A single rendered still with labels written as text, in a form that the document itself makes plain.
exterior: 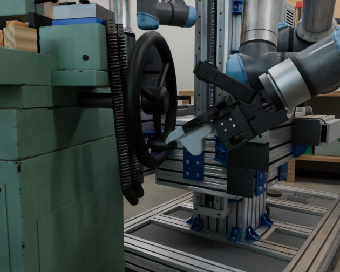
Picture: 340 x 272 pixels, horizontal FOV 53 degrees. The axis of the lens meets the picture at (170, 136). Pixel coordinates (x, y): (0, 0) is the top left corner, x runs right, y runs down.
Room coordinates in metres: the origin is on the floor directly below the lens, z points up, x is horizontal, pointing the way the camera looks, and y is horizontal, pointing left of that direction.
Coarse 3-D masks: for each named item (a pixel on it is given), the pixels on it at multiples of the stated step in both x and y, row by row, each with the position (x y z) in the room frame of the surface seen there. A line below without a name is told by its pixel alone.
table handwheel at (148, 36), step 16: (144, 48) 0.64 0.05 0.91; (160, 48) 0.76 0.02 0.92; (128, 64) 0.62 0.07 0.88; (128, 80) 0.60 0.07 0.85; (160, 80) 0.77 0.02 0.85; (80, 96) 0.77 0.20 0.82; (96, 96) 0.76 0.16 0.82; (128, 96) 0.60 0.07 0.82; (144, 96) 0.67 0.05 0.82; (160, 96) 0.71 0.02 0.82; (176, 96) 0.86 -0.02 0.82; (128, 112) 0.60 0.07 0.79; (144, 112) 0.73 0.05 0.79; (160, 112) 0.71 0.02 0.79; (176, 112) 0.86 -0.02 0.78; (128, 128) 0.61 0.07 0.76; (160, 128) 0.75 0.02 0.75; (144, 144) 0.63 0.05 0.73; (144, 160) 0.65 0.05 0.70; (160, 160) 0.73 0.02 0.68
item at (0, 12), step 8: (0, 0) 0.80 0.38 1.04; (8, 0) 0.79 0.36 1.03; (16, 0) 0.79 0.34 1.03; (24, 0) 0.78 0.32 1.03; (32, 0) 0.81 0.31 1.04; (0, 8) 0.80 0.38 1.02; (8, 8) 0.80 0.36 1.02; (16, 8) 0.79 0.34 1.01; (24, 8) 0.78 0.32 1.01; (32, 8) 0.81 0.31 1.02; (40, 8) 0.83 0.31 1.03; (0, 16) 0.80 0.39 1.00; (8, 16) 0.80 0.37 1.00; (16, 16) 0.80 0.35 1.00; (24, 16) 0.80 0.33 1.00
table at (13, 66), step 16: (0, 48) 0.55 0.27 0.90; (0, 64) 0.55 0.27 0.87; (16, 64) 0.58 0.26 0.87; (32, 64) 0.62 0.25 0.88; (48, 64) 0.67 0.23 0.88; (0, 80) 0.54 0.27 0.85; (16, 80) 0.58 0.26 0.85; (32, 80) 0.62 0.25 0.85; (48, 80) 0.66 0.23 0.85; (64, 80) 0.67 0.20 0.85; (80, 80) 0.66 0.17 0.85; (96, 80) 0.65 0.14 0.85
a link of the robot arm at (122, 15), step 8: (112, 0) 1.35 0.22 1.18; (120, 0) 1.34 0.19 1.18; (128, 0) 1.37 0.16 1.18; (112, 8) 1.35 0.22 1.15; (120, 8) 1.34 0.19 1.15; (128, 8) 1.36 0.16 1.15; (120, 16) 1.34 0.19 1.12; (128, 16) 1.36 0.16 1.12; (128, 24) 1.36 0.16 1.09; (128, 32) 1.34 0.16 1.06; (128, 40) 1.34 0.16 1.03; (136, 40) 1.39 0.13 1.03; (128, 48) 1.33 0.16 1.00; (128, 56) 1.33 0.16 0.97
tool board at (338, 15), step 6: (288, 0) 3.68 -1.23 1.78; (294, 0) 3.66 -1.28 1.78; (300, 0) 3.64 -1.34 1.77; (336, 0) 3.52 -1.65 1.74; (294, 6) 3.65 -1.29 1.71; (300, 6) 3.61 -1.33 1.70; (336, 6) 3.52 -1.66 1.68; (300, 12) 3.62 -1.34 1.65; (336, 12) 3.52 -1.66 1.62; (300, 18) 3.61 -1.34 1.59; (336, 18) 3.49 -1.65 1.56
